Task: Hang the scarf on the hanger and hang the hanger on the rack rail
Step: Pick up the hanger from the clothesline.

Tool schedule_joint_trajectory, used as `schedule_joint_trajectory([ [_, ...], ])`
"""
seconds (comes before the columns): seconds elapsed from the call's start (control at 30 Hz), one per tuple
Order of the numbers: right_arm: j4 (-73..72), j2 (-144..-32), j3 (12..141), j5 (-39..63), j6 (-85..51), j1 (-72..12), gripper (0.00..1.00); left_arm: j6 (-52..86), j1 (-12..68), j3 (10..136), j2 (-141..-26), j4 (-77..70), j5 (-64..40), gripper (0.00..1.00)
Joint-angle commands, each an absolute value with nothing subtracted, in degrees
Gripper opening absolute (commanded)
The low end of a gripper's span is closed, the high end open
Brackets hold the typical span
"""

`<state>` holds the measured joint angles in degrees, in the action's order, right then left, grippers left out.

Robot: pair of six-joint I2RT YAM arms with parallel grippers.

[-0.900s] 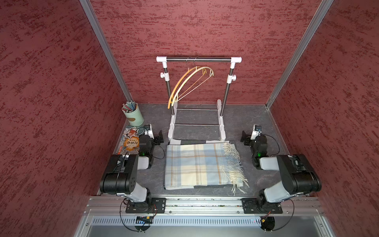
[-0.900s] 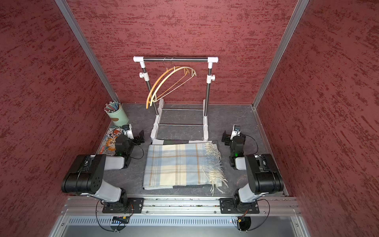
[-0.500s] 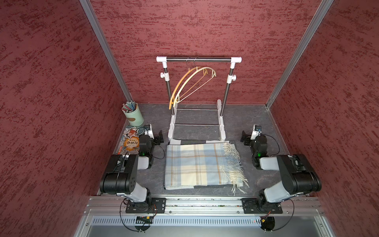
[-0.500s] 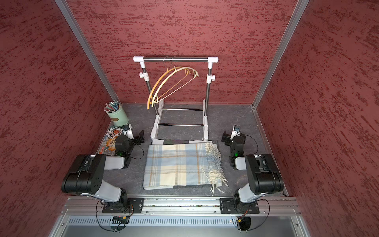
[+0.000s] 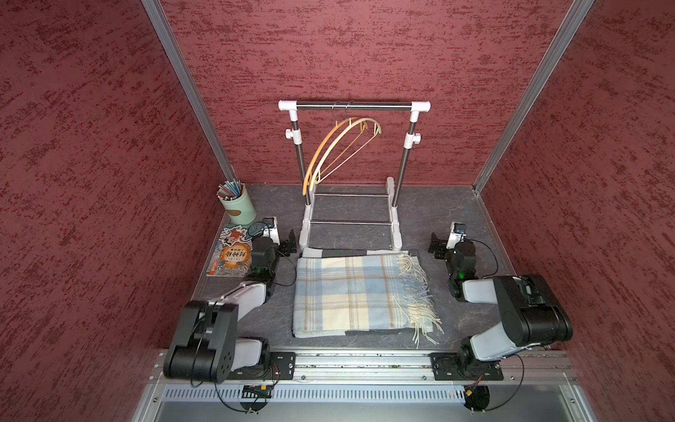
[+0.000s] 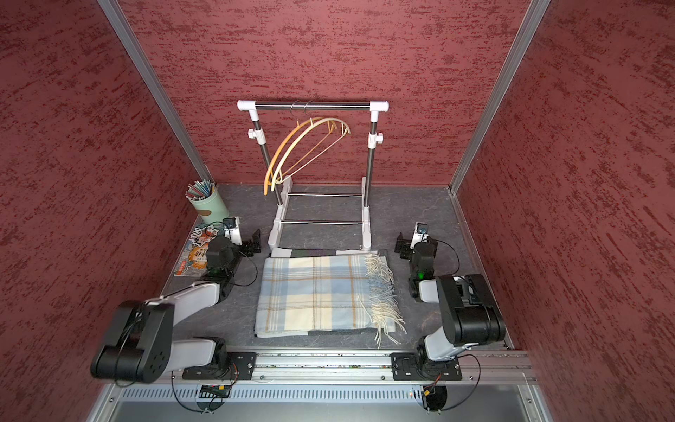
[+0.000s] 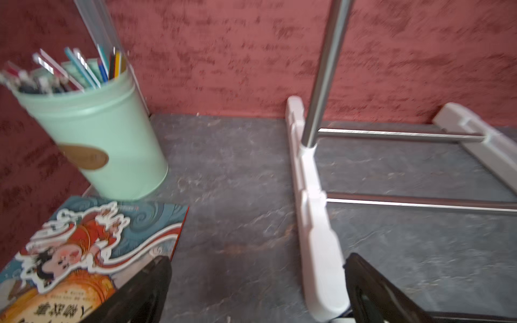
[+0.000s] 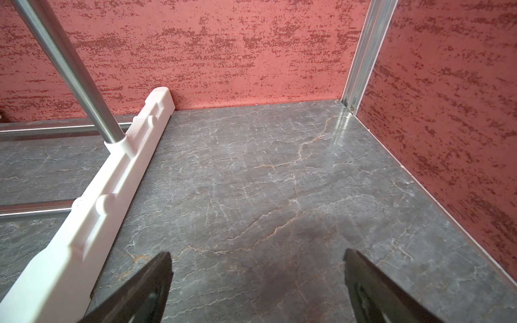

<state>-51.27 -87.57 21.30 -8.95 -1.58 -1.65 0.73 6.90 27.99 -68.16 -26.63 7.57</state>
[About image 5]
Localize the blue plaid fringed scarf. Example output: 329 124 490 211
292 252 445 349

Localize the brown wooden hanger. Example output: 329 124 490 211
302 118 381 198

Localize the light cream wooden hanger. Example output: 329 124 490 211
322 119 383 183

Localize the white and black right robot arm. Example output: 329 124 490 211
428 234 573 382

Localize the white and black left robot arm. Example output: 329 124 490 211
163 231 297 386

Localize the colourful illustrated book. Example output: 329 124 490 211
206 223 265 277

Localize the green cup with pencils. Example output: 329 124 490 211
217 180 257 226

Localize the white and steel clothes rack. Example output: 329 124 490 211
278 100 432 252

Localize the left aluminium corner profile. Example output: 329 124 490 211
142 0 237 180

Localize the aluminium corner profile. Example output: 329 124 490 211
142 0 237 180
473 0 594 196

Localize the right aluminium corner profile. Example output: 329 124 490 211
473 0 594 196

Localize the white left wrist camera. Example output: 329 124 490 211
262 216 281 245

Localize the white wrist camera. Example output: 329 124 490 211
262 216 281 245
446 222 467 250

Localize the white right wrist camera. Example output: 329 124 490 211
446 222 467 250

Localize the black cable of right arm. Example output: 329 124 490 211
463 238 526 413

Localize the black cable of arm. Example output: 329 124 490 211
213 231 299 415
463 238 526 413

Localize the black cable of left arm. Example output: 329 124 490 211
213 231 299 415

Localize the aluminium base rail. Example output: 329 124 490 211
147 347 581 386

